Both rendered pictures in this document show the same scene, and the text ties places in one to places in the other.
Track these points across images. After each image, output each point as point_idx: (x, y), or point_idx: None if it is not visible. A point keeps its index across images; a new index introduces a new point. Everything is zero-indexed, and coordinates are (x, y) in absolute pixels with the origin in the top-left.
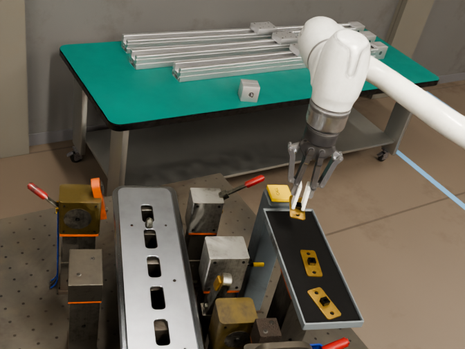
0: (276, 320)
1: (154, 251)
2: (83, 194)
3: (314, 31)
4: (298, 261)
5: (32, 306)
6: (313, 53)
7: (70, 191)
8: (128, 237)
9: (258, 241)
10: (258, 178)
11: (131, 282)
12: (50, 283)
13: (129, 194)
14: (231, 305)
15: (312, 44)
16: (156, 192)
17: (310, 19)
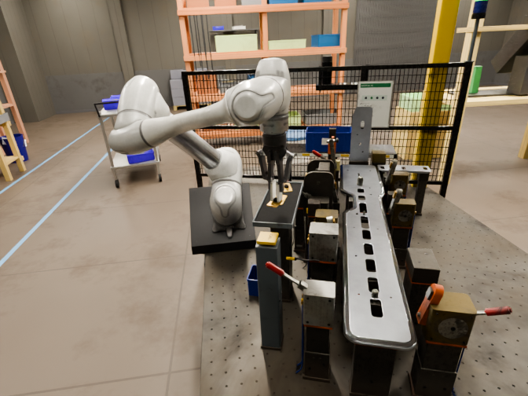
0: (309, 202)
1: (369, 274)
2: (447, 300)
3: (273, 82)
4: (287, 201)
5: (463, 372)
6: (284, 88)
7: (461, 304)
8: (393, 287)
9: None
10: (272, 263)
11: (386, 258)
12: (455, 393)
13: (397, 331)
14: (329, 214)
15: (280, 87)
16: (365, 331)
17: (261, 88)
